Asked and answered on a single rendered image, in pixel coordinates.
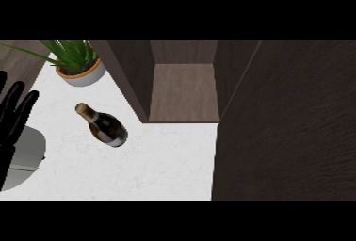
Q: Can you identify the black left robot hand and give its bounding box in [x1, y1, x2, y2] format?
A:
[0, 70, 40, 191]

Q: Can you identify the dark wine bottle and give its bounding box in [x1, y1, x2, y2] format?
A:
[74, 102, 130, 148]

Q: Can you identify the dark brown wooden cabinet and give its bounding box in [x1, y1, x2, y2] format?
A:
[90, 40, 261, 124]

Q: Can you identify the dark brown cabinet door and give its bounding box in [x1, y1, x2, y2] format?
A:
[210, 40, 356, 201]

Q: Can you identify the green potted plant white pot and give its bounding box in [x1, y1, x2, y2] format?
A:
[0, 40, 106, 88]

